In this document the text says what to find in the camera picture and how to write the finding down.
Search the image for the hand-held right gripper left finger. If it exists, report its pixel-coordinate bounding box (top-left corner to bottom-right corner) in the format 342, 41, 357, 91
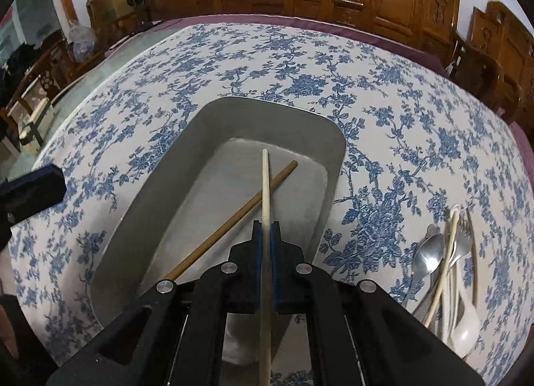
46, 221, 265, 386

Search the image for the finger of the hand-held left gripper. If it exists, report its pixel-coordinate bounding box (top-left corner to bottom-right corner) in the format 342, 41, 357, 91
0, 165, 67, 251

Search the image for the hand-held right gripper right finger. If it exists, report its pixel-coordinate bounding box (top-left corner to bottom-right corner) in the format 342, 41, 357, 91
270, 221, 487, 386

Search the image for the brown chopstick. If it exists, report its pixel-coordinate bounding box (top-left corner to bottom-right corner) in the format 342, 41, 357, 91
164, 160, 298, 281
464, 208, 479, 304

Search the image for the cream chopstick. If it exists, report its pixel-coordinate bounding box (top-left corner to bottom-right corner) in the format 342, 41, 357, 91
423, 204, 460, 328
259, 149, 273, 386

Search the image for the grey metal tray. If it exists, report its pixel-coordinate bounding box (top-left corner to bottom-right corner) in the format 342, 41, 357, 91
89, 96, 347, 366

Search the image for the wooden chair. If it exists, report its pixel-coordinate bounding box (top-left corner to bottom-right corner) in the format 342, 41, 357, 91
0, 29, 105, 153

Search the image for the clear plastic bag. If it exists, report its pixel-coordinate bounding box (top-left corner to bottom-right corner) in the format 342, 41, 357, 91
68, 19, 96, 59

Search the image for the blue floral tablecloth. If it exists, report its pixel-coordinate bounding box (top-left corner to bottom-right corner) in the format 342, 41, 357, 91
8, 22, 531, 386

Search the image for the white plastic spoon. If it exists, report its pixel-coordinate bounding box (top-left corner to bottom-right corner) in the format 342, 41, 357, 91
441, 261, 481, 358

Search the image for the carved wooden armchair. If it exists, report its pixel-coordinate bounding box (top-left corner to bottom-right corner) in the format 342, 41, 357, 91
447, 0, 534, 128

